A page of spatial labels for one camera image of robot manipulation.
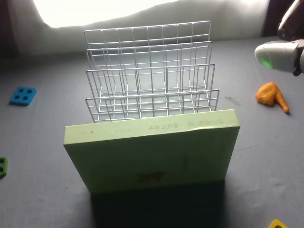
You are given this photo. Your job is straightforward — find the white backdrop cloth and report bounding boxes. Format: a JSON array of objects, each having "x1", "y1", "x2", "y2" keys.
[{"x1": 7, "y1": 0, "x2": 270, "y2": 57}]

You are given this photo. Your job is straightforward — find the yellow two-hole rectangular block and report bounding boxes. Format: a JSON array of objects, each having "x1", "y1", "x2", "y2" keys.
[{"x1": 269, "y1": 218, "x2": 288, "y2": 228}]

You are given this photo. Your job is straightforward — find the wire metal rack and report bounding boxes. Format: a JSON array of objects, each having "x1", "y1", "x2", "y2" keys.
[{"x1": 84, "y1": 20, "x2": 220, "y2": 124}]

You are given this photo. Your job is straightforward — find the blue four-hole square block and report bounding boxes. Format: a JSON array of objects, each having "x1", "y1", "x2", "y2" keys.
[{"x1": 9, "y1": 86, "x2": 38, "y2": 107}]

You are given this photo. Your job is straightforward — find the orange toy chicken drumstick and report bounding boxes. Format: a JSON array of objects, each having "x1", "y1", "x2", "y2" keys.
[{"x1": 255, "y1": 82, "x2": 290, "y2": 115}]

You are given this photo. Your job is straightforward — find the green pentagon block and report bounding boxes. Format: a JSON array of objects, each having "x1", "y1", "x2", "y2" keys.
[{"x1": 0, "y1": 156, "x2": 9, "y2": 179}]

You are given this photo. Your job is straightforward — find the grey table cloth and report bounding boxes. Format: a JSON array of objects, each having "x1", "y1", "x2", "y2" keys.
[{"x1": 0, "y1": 35, "x2": 304, "y2": 228}]

